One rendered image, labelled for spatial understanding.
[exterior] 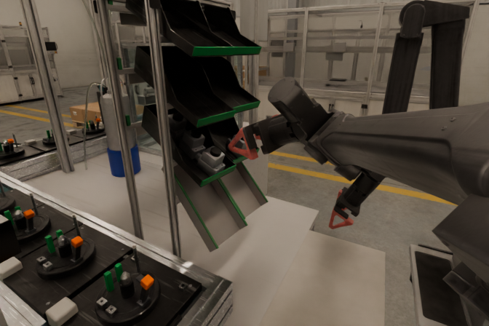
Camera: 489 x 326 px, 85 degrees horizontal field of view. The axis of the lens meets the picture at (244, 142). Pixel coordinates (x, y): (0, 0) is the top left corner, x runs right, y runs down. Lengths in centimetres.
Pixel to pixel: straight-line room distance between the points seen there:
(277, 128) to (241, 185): 48
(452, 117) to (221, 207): 75
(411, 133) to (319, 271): 80
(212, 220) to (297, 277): 32
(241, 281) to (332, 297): 26
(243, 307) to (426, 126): 73
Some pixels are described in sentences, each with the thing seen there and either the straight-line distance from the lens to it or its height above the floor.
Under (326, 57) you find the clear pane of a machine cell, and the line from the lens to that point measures 437.
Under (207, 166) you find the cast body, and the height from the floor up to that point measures 123.
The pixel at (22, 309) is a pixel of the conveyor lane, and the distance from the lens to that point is 89.
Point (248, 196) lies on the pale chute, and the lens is 97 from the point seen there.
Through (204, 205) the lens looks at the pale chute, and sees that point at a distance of 84.
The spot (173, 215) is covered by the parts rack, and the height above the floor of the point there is 107.
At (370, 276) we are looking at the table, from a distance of 101.
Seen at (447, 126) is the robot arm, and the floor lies 149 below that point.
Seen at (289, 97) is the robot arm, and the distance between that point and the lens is 44.
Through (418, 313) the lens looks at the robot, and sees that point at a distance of 70.
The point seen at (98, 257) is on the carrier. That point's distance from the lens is 92.
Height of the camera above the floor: 153
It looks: 20 degrees down
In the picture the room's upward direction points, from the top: straight up
